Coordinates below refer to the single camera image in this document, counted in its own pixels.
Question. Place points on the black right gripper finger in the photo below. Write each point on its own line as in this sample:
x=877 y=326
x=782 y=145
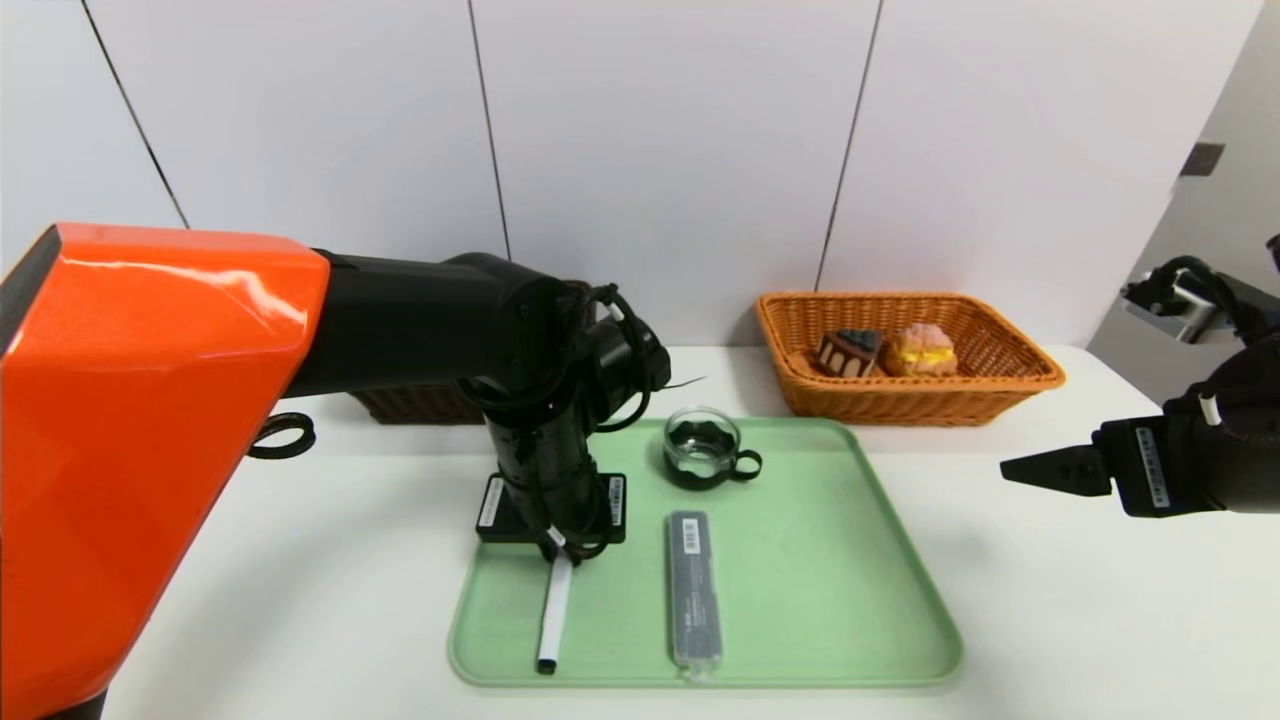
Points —
x=1065 y=472

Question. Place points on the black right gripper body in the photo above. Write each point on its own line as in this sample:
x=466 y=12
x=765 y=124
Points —
x=1143 y=467

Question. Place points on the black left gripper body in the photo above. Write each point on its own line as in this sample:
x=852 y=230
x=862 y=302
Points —
x=497 y=508

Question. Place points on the white marker pen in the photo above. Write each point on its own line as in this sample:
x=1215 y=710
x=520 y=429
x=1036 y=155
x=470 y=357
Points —
x=553 y=620

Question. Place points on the cream puff pastry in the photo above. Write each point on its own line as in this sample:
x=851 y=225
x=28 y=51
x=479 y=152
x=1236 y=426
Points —
x=925 y=350

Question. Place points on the glass cup with black holder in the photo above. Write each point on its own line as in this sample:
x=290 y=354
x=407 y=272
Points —
x=700 y=450

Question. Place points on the chocolate blueberry cake slice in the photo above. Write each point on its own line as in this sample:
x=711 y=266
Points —
x=850 y=355

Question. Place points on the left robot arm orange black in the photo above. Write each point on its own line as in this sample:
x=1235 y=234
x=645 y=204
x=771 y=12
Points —
x=150 y=400

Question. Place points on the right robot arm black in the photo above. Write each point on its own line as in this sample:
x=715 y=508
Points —
x=1250 y=440

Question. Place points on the dark brown wicker basket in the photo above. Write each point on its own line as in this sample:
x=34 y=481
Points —
x=420 y=405

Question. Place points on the orange wicker basket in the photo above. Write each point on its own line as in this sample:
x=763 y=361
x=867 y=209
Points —
x=900 y=400

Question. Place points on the light green plastic tray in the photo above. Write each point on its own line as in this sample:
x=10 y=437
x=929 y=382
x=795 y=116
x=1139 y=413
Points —
x=820 y=580

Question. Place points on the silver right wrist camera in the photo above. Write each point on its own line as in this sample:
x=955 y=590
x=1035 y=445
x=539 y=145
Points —
x=1180 y=310

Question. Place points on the dark wall fixture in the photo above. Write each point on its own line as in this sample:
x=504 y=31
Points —
x=1202 y=160

